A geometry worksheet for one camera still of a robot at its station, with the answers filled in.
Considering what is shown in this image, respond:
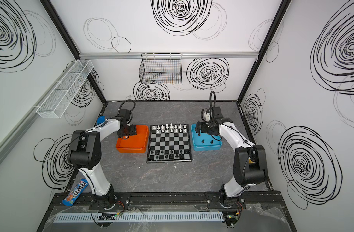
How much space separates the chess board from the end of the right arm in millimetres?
152

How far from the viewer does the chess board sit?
0.89m

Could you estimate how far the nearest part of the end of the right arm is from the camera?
2.14ft

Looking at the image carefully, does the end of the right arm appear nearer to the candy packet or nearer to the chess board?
the chess board

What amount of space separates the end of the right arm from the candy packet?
2.34ft

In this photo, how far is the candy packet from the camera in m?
0.75

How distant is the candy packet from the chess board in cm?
37
